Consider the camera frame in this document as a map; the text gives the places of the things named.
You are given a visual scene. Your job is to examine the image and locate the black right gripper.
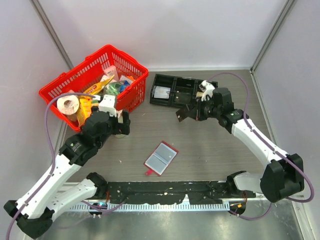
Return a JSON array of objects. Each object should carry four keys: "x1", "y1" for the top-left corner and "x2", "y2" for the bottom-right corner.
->
[{"x1": 186, "y1": 96, "x2": 221, "y2": 121}]

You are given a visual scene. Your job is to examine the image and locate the dark credit card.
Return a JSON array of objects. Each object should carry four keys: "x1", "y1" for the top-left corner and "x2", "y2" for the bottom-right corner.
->
[
  {"x1": 175, "y1": 105, "x2": 190, "y2": 122},
  {"x1": 155, "y1": 143, "x2": 177, "y2": 163}
]

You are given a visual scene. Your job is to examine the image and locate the red leather card holder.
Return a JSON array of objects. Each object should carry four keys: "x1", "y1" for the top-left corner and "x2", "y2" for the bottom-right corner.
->
[{"x1": 143, "y1": 141, "x2": 179, "y2": 176}]

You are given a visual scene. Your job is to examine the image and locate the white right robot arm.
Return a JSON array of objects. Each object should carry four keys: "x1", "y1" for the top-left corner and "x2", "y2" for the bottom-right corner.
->
[{"x1": 187, "y1": 84, "x2": 305, "y2": 203}]

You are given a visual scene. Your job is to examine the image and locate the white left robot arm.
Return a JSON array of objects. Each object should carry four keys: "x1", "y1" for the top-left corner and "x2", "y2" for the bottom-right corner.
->
[{"x1": 3, "y1": 110, "x2": 131, "y2": 239}]

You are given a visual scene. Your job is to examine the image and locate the dark card in tray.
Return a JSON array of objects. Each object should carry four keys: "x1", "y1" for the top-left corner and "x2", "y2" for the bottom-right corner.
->
[{"x1": 175, "y1": 92, "x2": 190, "y2": 103}]

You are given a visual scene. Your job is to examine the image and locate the white cards in tray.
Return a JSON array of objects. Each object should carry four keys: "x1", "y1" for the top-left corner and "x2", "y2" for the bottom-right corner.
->
[{"x1": 153, "y1": 86, "x2": 171, "y2": 99}]

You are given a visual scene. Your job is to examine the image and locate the yellow box in basket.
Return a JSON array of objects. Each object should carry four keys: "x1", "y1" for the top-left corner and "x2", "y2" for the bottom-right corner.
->
[{"x1": 76, "y1": 98, "x2": 92, "y2": 126}]

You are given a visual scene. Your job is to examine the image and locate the green soap pump bottle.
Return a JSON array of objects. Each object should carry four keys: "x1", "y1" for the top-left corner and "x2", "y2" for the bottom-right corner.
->
[{"x1": 115, "y1": 110, "x2": 126, "y2": 139}]

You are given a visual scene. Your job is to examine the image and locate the black three-compartment tray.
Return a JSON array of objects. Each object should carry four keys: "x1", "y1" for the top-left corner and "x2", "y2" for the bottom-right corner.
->
[{"x1": 149, "y1": 74, "x2": 202, "y2": 108}]

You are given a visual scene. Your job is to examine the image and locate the toilet paper roll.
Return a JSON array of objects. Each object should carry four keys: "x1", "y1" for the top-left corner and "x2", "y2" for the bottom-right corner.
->
[{"x1": 56, "y1": 94, "x2": 80, "y2": 116}]

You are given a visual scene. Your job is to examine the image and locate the yellow snack bag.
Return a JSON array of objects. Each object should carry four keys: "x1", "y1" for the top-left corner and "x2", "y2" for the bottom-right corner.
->
[{"x1": 83, "y1": 74, "x2": 115, "y2": 95}]

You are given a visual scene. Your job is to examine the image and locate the green packaged item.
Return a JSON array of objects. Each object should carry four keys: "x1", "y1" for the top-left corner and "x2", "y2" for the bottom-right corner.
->
[{"x1": 103, "y1": 82, "x2": 125, "y2": 96}]

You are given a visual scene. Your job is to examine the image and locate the red plastic shopping basket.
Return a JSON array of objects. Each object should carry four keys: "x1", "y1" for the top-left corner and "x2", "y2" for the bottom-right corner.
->
[{"x1": 38, "y1": 44, "x2": 150, "y2": 133}]

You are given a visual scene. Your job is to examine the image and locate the pink white box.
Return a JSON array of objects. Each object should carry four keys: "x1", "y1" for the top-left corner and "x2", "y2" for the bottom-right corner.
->
[{"x1": 103, "y1": 65, "x2": 119, "y2": 81}]

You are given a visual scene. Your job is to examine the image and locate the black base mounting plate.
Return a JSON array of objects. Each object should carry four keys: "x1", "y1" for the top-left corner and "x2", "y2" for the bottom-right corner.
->
[{"x1": 89, "y1": 181, "x2": 256, "y2": 205}]

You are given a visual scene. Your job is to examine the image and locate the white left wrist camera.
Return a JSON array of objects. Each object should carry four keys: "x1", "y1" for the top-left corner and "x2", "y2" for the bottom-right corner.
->
[{"x1": 98, "y1": 94, "x2": 117, "y2": 117}]

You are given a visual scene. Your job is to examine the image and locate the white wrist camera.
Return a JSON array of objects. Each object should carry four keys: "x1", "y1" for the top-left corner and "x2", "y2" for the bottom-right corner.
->
[
  {"x1": 98, "y1": 94, "x2": 117, "y2": 117},
  {"x1": 199, "y1": 80, "x2": 216, "y2": 102}
]

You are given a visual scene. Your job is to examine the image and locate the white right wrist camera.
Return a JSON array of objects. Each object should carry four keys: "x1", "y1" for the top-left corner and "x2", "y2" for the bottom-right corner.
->
[{"x1": 199, "y1": 80, "x2": 216, "y2": 102}]

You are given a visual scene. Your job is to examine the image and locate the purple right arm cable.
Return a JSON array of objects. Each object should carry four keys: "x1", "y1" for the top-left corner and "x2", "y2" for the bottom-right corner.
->
[{"x1": 207, "y1": 72, "x2": 315, "y2": 221}]

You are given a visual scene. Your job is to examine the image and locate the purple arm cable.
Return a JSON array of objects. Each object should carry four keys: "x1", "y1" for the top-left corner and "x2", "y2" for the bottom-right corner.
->
[
  {"x1": 207, "y1": 72, "x2": 315, "y2": 221},
  {"x1": 4, "y1": 92, "x2": 126, "y2": 240}
]

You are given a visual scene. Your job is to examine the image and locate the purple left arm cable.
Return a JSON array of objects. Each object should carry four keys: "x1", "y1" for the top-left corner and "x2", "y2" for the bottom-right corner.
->
[{"x1": 4, "y1": 92, "x2": 126, "y2": 240}]

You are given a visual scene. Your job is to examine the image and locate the slotted cable duct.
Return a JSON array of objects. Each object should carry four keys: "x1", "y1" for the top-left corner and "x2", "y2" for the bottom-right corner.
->
[{"x1": 69, "y1": 201, "x2": 231, "y2": 213}]

